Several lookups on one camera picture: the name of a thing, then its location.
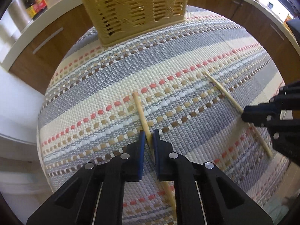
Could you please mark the white kitchen countertop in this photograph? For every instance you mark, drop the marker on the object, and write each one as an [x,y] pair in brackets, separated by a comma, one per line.
[58,2]

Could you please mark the wooden base cabinet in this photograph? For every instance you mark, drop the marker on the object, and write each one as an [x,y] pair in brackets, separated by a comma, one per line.
[46,58]

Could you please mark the yellow plastic utensil basket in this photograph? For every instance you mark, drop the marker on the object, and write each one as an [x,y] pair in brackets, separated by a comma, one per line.
[131,9]

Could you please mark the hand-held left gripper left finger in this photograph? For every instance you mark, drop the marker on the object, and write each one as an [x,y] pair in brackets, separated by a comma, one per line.
[140,154]

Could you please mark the steel thermos flask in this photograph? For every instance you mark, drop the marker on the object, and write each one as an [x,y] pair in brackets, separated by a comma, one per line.
[14,14]

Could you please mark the dark soy sauce bottle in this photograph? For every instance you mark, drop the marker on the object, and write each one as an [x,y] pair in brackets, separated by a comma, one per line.
[32,1]

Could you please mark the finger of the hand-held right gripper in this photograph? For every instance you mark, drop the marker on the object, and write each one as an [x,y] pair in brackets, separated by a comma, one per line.
[255,120]
[260,109]

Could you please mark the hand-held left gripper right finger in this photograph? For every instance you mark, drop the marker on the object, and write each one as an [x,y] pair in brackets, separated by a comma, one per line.
[156,154]

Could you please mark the striped woven mat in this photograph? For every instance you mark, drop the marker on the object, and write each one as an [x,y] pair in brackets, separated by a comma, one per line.
[117,75]

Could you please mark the wooden chopstick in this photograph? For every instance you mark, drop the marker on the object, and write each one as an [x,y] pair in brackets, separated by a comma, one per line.
[140,112]
[222,91]

